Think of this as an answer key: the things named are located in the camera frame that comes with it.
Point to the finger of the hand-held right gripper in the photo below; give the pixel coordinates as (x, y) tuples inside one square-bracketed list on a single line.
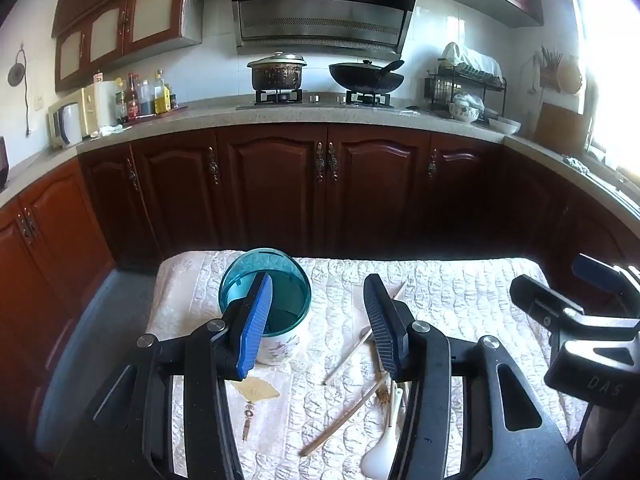
[(537, 297), (597, 270)]

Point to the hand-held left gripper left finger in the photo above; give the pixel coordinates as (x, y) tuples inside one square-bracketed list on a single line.
[(254, 327)]

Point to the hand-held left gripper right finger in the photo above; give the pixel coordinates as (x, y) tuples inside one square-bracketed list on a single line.
[(382, 332)]

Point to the teal rimmed white utensil holder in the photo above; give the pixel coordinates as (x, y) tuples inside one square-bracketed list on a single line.
[(285, 340)]

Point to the person's right forearm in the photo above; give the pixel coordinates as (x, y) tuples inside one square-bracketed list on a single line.
[(610, 440)]

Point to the white quilted tablecloth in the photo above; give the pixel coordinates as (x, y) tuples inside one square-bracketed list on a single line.
[(450, 300)]

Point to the grey dishcloth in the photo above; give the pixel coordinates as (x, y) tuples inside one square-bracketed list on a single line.
[(579, 162)]

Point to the wooden base cabinet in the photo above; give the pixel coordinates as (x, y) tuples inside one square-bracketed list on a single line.
[(275, 185)]

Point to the wooden cutting board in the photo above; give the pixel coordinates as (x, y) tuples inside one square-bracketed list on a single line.
[(560, 127)]

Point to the white bowl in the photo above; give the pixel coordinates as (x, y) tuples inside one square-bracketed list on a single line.
[(504, 126)]

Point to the round woven trivet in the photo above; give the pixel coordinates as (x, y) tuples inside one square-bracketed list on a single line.
[(569, 75)]

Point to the patterned ceramic bowl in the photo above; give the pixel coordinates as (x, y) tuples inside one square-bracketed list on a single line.
[(465, 110)]

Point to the grey stone countertop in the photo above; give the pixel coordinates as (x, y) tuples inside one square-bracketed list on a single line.
[(210, 112)]

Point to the black dish rack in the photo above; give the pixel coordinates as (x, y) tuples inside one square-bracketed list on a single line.
[(435, 87)]

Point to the bright window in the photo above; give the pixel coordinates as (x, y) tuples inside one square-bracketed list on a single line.
[(615, 35)]

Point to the gas stove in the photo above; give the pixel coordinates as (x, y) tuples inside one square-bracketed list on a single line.
[(320, 100)]

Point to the small dark bottle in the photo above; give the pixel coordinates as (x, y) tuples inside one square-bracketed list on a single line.
[(172, 101)]

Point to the white dish cover cloth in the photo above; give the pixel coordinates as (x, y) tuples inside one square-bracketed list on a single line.
[(475, 60)]

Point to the white rag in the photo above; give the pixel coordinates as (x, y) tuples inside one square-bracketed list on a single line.
[(110, 130)]

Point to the yellow cooking oil bottle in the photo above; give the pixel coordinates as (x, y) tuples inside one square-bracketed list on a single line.
[(160, 100)]

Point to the stained steel pot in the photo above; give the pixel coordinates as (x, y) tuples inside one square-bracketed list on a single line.
[(277, 80)]

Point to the dark soy sauce bottle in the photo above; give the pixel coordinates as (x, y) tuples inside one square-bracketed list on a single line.
[(146, 102)]

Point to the black wok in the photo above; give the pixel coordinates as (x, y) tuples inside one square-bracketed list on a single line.
[(365, 80)]

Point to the red label sauce bottle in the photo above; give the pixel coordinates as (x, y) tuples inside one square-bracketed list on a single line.
[(132, 102)]

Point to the green bottle yellow cap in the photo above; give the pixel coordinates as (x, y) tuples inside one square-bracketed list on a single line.
[(120, 105)]

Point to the black spatula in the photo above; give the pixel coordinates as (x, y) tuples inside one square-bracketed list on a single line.
[(392, 66)]

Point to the steel pot lid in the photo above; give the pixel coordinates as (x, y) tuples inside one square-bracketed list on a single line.
[(276, 59)]

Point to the cream countertop appliance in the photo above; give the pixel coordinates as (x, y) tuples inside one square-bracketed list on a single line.
[(89, 110)]

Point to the white microwave oven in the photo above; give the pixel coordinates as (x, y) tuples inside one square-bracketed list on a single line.
[(67, 125)]

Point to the small red white box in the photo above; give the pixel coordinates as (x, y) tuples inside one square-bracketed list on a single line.
[(98, 78)]

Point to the steel range hood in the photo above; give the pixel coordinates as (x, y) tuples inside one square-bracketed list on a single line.
[(325, 10)]

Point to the wall utensil holder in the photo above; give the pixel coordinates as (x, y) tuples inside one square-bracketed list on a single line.
[(549, 72)]

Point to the white wall socket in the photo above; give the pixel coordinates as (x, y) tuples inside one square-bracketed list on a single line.
[(38, 101)]

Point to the black round wall device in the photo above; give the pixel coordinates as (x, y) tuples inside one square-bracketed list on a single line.
[(16, 74)]

